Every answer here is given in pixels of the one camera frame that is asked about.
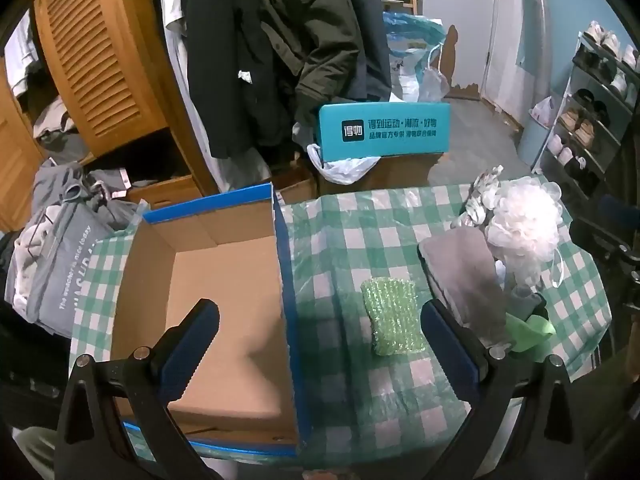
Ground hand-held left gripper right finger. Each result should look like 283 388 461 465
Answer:
420 298 586 480

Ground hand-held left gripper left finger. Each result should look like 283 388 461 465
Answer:
55 298 221 480

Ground green scrubbing sponge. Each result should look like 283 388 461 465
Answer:
361 278 426 357

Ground blue-edged cardboard box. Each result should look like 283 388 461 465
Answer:
111 183 313 461

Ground grey towel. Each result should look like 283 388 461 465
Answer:
418 229 511 346

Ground light green cloth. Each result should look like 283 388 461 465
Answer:
505 312 556 356

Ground grey sock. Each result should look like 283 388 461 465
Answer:
510 285 548 321

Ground white bath pouf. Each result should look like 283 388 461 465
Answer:
484 179 566 286

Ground white patterned cloth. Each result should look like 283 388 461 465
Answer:
459 165 506 228

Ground pile of grey clothes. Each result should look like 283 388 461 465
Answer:
5 205 131 338

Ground green checked tablecloth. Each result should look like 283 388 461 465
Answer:
67 172 613 466

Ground brown cardboard box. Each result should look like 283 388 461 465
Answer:
370 152 443 193

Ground small flat cardboard box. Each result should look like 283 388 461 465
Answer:
272 165 321 206

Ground light blue bin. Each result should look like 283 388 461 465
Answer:
517 122 558 168

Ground teal printed box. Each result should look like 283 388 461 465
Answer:
314 101 451 157

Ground small white plastic bag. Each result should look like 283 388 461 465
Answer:
530 96 557 126

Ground rows of shoes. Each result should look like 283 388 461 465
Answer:
547 21 640 181

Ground wooden wardrobe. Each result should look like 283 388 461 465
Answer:
0 55 61 233

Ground clear plastic bag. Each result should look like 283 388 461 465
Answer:
417 67 451 103

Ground metal shoe rack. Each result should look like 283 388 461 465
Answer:
530 30 640 196

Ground black coat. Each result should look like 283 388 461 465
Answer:
187 0 296 161

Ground wooden cabinet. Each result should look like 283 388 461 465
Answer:
32 0 221 196

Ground blue plastic bag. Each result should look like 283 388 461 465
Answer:
382 10 447 106

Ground white hanging shirt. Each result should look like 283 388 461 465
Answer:
137 0 201 196

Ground dark navy garment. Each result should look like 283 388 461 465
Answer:
340 0 393 103

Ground olive jacket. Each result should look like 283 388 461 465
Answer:
249 0 366 126

